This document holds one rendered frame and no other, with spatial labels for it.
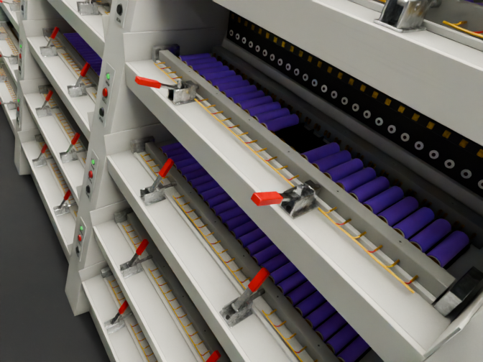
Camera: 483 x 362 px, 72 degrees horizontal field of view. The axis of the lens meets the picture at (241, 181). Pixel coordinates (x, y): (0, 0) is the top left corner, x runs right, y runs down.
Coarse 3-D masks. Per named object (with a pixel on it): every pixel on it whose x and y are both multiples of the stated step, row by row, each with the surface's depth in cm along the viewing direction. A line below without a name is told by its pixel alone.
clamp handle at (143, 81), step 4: (136, 76) 46; (136, 80) 46; (140, 80) 46; (144, 80) 46; (148, 80) 47; (152, 80) 48; (156, 80) 48; (140, 84) 46; (144, 84) 47; (148, 84) 47; (152, 84) 47; (156, 84) 48; (160, 84) 48; (164, 84) 49; (180, 84) 50; (168, 88) 50; (172, 88) 50; (176, 88) 50; (180, 88) 51
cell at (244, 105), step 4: (264, 96) 54; (268, 96) 54; (248, 100) 52; (252, 100) 52; (256, 100) 52; (260, 100) 53; (264, 100) 53; (268, 100) 53; (240, 104) 51; (244, 104) 51; (248, 104) 51; (252, 104) 52; (256, 104) 52; (260, 104) 52; (244, 108) 51
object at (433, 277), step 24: (192, 72) 55; (216, 96) 50; (240, 120) 47; (264, 144) 44; (288, 168) 42; (312, 168) 40; (336, 192) 37; (360, 216) 35; (384, 240) 33; (408, 264) 32; (432, 264) 31; (408, 288) 31; (432, 288) 31
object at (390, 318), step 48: (144, 48) 61; (192, 48) 66; (240, 48) 63; (144, 96) 57; (192, 144) 48; (240, 144) 46; (384, 144) 45; (240, 192) 42; (288, 240) 37; (336, 240) 35; (336, 288) 33; (384, 288) 31; (480, 288) 33; (384, 336) 30; (432, 336) 28
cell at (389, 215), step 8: (400, 200) 39; (408, 200) 39; (416, 200) 39; (392, 208) 37; (400, 208) 38; (408, 208) 38; (416, 208) 39; (384, 216) 36; (392, 216) 36; (400, 216) 37; (392, 224) 36
